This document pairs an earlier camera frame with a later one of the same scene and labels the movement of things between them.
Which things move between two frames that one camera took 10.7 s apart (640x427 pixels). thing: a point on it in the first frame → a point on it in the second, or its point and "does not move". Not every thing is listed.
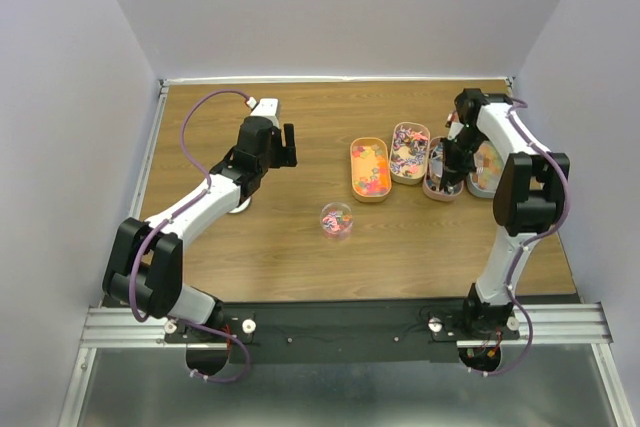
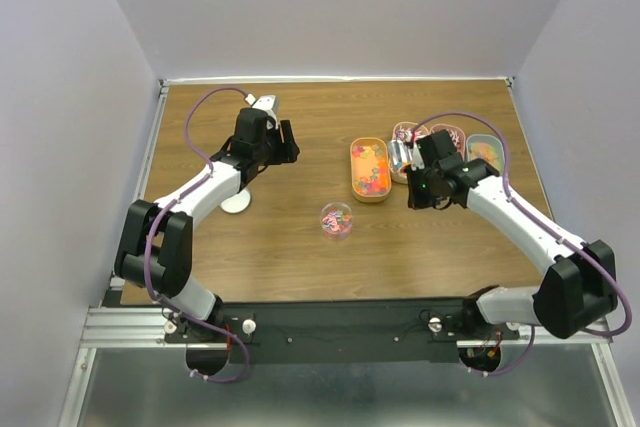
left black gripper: (286, 155) does not move
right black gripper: (455, 170) → (415, 199)
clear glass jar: (336, 220) does not move
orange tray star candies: (370, 160) does not move
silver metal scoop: (436, 167) → (398, 154)
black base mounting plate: (350, 332) does not move
